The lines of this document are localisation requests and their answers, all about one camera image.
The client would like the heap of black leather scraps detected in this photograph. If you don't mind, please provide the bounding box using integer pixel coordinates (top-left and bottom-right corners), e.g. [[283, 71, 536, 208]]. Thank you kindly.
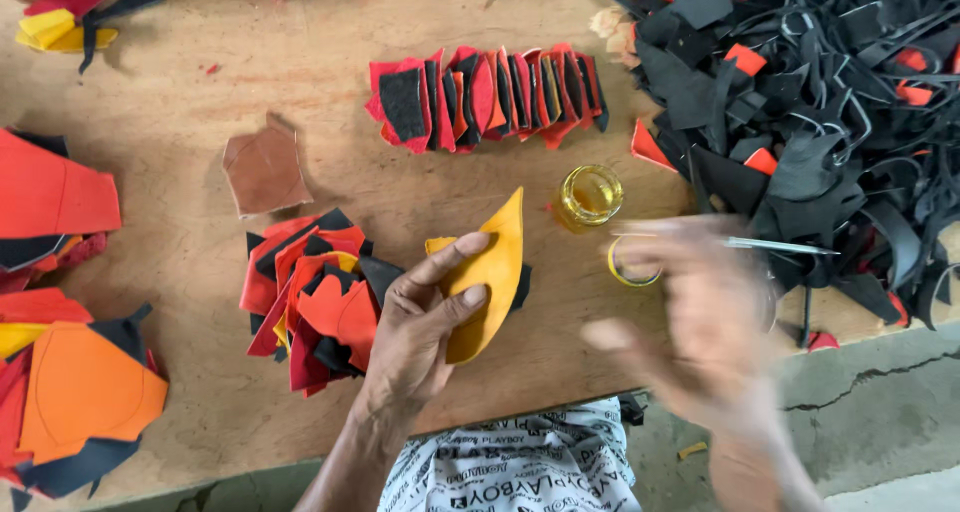
[[525, 0, 960, 348]]

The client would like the thin metal glue brush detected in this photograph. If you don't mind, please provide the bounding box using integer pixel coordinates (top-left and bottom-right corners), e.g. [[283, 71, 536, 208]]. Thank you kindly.
[[721, 236, 841, 257]]

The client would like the glass jar of yellow glue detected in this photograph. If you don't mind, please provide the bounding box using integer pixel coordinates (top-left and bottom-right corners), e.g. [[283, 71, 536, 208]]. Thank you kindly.
[[555, 164, 625, 234]]

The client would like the person's left hand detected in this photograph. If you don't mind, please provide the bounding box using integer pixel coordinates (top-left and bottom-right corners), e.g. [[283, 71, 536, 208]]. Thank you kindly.
[[361, 231, 492, 420]]

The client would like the pile of yellow red scraps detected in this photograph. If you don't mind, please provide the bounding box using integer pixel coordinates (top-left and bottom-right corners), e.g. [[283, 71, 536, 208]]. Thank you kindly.
[[15, 0, 166, 76]]

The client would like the person's right hand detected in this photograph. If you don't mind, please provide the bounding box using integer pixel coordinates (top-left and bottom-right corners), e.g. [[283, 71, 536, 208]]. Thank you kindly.
[[580, 215, 789, 453]]

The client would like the red triangular leather piece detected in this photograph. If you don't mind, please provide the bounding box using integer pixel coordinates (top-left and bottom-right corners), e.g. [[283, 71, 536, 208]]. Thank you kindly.
[[630, 118, 678, 173]]

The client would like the pile of orange navy sheets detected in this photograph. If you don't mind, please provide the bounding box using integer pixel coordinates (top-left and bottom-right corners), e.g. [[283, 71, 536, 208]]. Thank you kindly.
[[0, 287, 171, 512]]

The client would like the yellow leather piece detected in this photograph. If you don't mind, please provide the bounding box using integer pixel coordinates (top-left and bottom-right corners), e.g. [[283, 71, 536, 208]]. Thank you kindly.
[[424, 187, 525, 366]]

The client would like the row of red black pieces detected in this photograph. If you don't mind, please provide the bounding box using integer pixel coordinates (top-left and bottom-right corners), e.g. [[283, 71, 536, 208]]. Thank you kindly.
[[364, 43, 610, 155]]

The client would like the stack of red orange sheets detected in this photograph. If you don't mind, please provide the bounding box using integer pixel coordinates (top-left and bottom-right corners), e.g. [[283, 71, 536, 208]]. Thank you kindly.
[[0, 127, 123, 294]]

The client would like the brown leather piece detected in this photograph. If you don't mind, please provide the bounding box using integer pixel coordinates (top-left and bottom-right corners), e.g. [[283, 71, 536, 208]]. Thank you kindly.
[[222, 111, 315, 220]]

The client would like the yellow jar lid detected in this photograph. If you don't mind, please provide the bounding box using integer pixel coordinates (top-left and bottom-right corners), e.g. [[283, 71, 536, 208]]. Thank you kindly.
[[607, 234, 664, 288]]

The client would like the pile of red black pieces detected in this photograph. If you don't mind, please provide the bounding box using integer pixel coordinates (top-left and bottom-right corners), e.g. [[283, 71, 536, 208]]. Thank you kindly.
[[238, 207, 406, 399]]

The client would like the white printed garment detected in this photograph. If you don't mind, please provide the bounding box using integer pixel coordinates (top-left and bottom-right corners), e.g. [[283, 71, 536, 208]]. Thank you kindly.
[[377, 397, 643, 512]]

